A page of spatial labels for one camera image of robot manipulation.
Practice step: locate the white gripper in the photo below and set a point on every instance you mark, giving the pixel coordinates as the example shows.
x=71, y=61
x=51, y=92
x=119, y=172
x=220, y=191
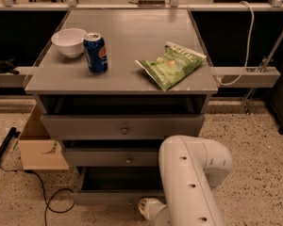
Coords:
x=150, y=206

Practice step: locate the grey bottom drawer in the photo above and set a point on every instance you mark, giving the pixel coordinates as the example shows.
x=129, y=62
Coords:
x=118, y=185

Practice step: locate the grey drawer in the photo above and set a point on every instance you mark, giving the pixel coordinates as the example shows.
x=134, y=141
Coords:
x=88, y=127
x=111, y=157
x=118, y=185

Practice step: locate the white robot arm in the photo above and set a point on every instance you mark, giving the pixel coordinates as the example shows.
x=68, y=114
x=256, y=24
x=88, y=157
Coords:
x=189, y=168

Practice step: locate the grey middle drawer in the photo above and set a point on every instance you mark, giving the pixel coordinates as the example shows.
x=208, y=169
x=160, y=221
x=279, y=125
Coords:
x=111, y=157

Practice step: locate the grey top drawer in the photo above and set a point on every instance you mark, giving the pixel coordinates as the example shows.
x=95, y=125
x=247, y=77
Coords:
x=88, y=127

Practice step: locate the grey wooden drawer cabinet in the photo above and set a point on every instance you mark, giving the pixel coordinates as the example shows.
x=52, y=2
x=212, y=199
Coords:
x=117, y=118

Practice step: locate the cardboard box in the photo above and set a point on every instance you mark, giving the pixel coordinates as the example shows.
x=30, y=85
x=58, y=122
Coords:
x=38, y=150

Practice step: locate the green chip bag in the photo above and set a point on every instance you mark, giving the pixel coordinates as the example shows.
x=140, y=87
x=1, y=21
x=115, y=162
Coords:
x=174, y=65

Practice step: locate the black bar on floor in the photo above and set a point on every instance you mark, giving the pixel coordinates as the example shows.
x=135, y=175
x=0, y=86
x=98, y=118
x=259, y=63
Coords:
x=10, y=135

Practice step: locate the blue pepsi soda can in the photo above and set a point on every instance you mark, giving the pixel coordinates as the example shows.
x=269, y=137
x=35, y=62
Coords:
x=95, y=51

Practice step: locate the white ceramic bowl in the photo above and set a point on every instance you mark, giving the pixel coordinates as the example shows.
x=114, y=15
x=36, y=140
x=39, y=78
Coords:
x=69, y=41

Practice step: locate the black object on rail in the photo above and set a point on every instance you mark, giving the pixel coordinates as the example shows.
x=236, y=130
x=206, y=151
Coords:
x=7, y=66

